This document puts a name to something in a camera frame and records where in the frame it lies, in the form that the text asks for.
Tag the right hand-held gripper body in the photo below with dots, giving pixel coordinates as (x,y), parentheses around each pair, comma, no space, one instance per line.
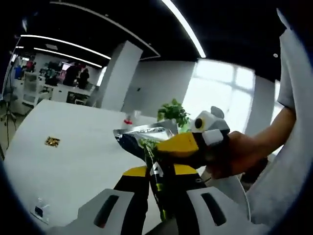
(215,129)

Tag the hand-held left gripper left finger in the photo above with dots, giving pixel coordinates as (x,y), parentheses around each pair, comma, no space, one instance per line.
(132,195)

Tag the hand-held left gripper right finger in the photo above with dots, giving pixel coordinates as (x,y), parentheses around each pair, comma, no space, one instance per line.
(185,195)

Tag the green foil packet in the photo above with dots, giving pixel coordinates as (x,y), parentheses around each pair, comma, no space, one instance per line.
(137,144)

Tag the tall red-collar skincare bottle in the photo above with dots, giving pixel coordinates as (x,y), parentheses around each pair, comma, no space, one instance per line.
(127,121)

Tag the clear plastic packet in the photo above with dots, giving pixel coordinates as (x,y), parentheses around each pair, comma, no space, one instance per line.
(40,210)

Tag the person's right hand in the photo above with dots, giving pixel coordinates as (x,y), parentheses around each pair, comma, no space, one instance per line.
(237,156)

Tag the potted green plant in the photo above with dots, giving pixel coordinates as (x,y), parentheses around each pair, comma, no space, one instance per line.
(173,112)

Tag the large window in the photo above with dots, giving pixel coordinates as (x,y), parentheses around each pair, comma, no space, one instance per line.
(215,85)

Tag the person's white shirt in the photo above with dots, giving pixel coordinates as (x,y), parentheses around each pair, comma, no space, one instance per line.
(293,183)

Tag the small gold packet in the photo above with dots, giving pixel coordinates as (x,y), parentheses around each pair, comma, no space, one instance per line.
(52,142)

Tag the wide ceiling light strip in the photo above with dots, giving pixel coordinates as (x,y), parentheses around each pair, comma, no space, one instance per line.
(187,27)

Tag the white counter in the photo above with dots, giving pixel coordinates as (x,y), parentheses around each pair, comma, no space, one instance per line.
(61,91)

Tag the white shelf cart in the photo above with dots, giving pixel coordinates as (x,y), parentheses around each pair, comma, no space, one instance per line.
(30,85)

